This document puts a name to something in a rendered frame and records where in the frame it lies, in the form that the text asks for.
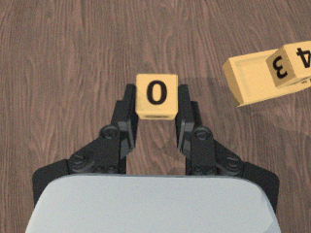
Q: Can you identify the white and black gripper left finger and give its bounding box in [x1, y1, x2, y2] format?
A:
[32, 83, 139, 209]

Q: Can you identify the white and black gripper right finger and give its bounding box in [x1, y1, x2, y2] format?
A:
[175, 84, 280, 216]

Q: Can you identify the yellow number cube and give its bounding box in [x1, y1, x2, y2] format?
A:
[135, 74, 178, 119]
[265, 41, 311, 88]

